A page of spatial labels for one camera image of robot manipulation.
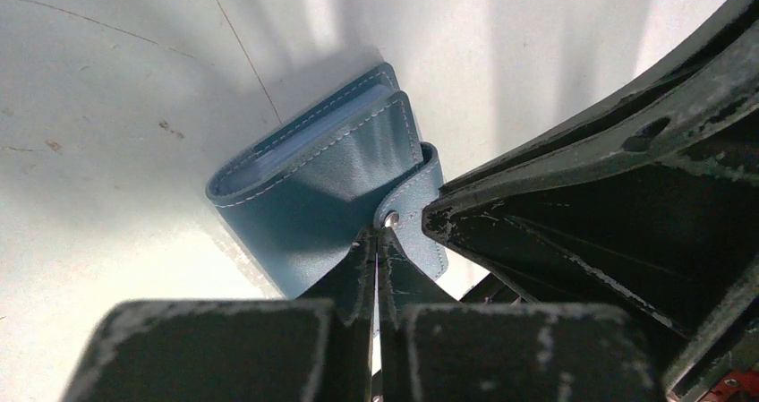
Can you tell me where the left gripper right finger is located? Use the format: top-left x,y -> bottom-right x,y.
377,228 -> 666,401

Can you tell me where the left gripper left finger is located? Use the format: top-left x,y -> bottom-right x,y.
63,227 -> 377,401

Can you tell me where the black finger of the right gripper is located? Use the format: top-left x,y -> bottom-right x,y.
422,0 -> 758,388

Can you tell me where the blue leather card holder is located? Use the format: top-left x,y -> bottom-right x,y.
206,63 -> 448,298

